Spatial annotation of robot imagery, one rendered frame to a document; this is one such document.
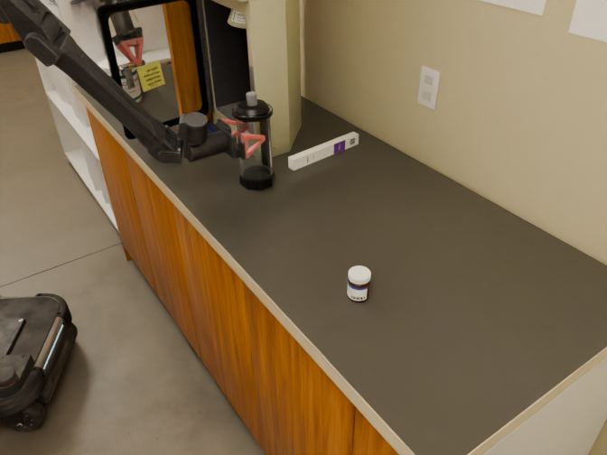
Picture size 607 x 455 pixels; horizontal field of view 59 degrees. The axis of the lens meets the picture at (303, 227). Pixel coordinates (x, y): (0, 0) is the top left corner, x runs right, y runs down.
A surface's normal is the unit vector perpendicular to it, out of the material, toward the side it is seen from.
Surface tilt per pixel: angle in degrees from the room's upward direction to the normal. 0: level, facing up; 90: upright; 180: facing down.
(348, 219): 0
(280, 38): 90
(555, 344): 0
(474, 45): 90
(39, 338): 0
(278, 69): 90
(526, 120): 90
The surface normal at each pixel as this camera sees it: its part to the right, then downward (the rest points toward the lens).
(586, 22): -0.83, 0.34
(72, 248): -0.01, -0.81
